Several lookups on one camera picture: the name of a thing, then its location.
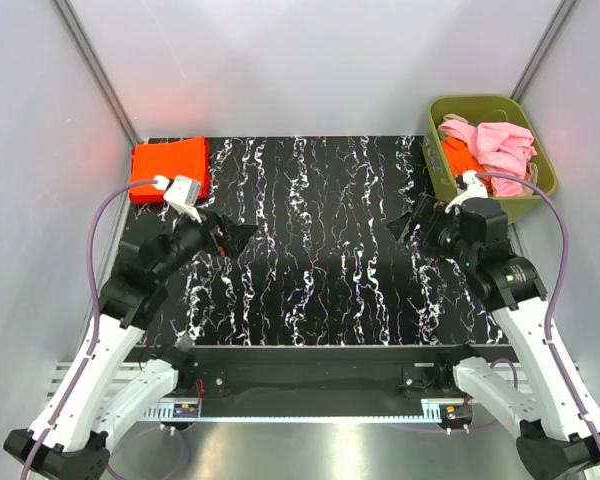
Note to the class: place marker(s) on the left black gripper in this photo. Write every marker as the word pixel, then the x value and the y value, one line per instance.
pixel 233 239

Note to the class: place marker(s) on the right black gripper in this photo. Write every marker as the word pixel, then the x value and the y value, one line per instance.
pixel 430 211

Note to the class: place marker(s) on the pink t shirt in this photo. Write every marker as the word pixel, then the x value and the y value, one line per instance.
pixel 500 150

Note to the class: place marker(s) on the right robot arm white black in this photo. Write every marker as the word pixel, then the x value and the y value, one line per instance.
pixel 557 430

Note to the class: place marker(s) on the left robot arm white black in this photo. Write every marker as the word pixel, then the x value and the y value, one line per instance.
pixel 74 435

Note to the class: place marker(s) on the black marbled table mat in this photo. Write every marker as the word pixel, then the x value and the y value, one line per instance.
pixel 322 267

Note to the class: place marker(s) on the folded orange t shirt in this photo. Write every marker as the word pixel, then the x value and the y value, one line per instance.
pixel 172 157

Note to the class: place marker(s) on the orange t shirt in bin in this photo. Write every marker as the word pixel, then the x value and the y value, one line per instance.
pixel 459 157

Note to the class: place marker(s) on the olive green plastic bin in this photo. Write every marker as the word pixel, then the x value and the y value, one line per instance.
pixel 484 146

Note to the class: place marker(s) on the beige t shirt in bin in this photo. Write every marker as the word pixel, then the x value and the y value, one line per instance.
pixel 532 172

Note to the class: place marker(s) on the left small circuit board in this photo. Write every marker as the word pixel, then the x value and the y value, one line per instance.
pixel 186 410

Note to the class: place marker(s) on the small circuit board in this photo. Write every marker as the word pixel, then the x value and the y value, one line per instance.
pixel 186 410
pixel 457 411

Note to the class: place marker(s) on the right small circuit board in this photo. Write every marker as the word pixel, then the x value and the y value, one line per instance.
pixel 457 411

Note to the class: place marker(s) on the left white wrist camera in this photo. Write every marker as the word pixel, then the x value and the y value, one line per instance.
pixel 181 194

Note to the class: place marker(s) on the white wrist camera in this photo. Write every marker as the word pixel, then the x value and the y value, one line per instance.
pixel 181 194
pixel 470 186

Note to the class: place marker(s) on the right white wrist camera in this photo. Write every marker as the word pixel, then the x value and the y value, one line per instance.
pixel 470 186

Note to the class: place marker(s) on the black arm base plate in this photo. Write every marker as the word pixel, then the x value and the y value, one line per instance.
pixel 228 371

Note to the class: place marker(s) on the aluminium rail frame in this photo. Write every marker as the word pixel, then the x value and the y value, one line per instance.
pixel 310 410

